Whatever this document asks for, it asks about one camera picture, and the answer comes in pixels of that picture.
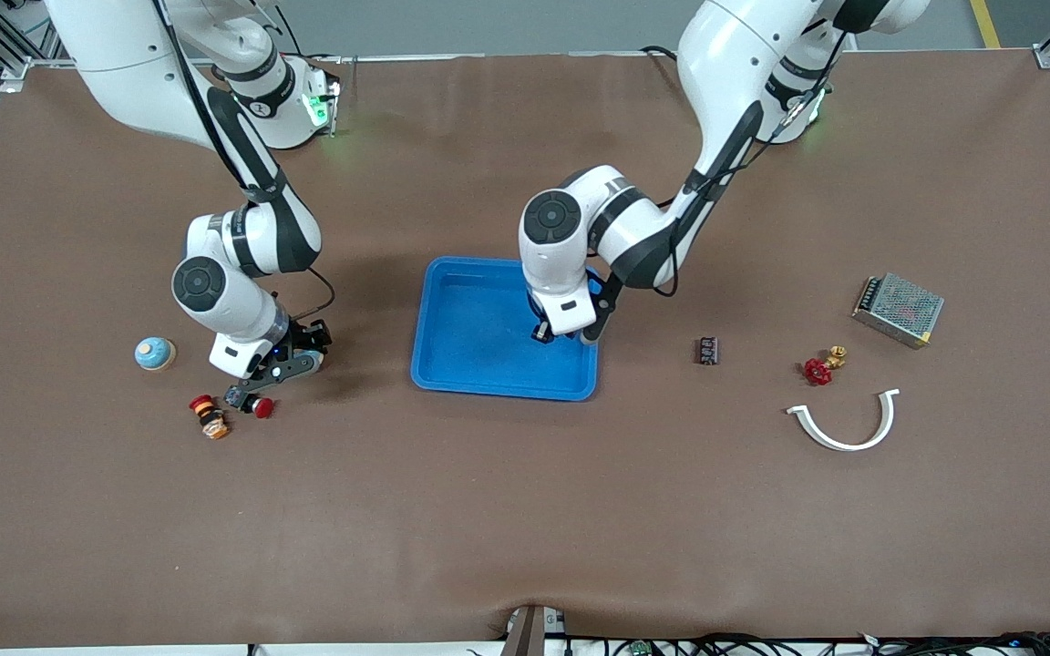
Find blue plastic tray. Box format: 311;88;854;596
410;256;601;403

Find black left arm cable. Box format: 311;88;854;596
651;82;836;302

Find black left camera bracket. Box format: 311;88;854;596
580;269;626;347

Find red pushbutton with grey body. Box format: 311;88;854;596
224;384;277;420

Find metal mesh power supply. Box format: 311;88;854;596
851;272;946;350

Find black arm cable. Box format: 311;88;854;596
153;0;337;322
651;82;836;302

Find red yellow emergency stop button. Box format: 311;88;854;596
189;394;232;441

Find red handle brass valve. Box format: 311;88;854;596
804;345;849;387

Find tangled black cables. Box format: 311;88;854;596
571;631;1050;656

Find black right camera bracket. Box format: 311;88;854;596
250;354;325;393

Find brown table mat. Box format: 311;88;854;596
0;50;1050;650

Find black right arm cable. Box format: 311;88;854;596
153;0;337;322

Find white curved plastic clip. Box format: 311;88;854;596
785;388;901;453

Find black camera bracket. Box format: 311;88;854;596
250;354;325;393
580;269;626;347

